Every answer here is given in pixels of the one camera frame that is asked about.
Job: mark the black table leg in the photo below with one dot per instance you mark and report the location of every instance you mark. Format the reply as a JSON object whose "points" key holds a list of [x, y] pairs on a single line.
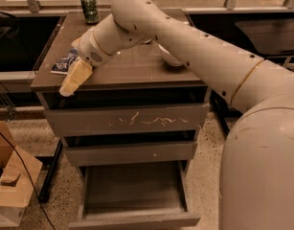
{"points": [[222, 111], [49, 163]]}

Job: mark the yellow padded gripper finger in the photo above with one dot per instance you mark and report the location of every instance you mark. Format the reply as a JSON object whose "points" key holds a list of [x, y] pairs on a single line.
{"points": [[80, 71]]}

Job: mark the grey drawer cabinet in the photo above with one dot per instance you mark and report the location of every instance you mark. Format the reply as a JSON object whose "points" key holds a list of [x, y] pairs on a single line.
{"points": [[134, 77]]}

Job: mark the blue chip bag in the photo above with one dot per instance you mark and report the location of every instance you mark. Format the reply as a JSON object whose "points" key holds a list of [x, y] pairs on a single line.
{"points": [[61, 67]]}

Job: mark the black table leg left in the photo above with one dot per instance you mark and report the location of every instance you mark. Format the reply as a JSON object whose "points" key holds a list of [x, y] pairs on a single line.
{"points": [[49, 163]]}

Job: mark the white ceramic bowl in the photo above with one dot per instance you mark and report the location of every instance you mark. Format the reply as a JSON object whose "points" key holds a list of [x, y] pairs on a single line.
{"points": [[169, 58]]}

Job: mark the brown cardboard box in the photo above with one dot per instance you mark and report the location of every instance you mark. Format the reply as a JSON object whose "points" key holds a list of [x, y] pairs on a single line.
{"points": [[20, 170]]}

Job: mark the middle grey drawer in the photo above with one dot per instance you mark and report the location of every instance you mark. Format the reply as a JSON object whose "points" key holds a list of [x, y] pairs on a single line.
{"points": [[132, 153]]}

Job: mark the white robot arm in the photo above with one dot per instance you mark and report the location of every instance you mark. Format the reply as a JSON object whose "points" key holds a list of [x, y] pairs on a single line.
{"points": [[256, 182]]}

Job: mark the top grey drawer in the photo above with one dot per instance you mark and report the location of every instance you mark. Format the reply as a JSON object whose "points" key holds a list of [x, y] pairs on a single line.
{"points": [[129, 119]]}

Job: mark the open bottom grey drawer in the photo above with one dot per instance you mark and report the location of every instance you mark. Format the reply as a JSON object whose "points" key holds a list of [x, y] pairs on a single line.
{"points": [[142, 196]]}

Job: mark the black table leg right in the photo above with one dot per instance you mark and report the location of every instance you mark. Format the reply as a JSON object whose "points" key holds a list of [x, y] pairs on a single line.
{"points": [[222, 111]]}

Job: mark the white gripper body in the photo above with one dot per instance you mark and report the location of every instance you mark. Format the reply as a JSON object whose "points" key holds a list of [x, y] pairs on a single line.
{"points": [[89, 51]]}

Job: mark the green soda can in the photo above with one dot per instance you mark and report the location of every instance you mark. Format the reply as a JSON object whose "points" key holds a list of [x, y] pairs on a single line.
{"points": [[90, 11]]}

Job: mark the white box under cardboard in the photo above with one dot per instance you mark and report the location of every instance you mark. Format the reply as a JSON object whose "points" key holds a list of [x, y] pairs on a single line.
{"points": [[11, 216]]}

